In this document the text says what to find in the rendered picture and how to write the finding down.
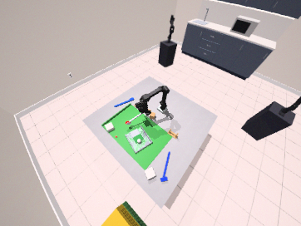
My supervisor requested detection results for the green putting mat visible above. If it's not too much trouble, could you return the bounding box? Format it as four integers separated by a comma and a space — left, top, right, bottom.
102, 105, 172, 170

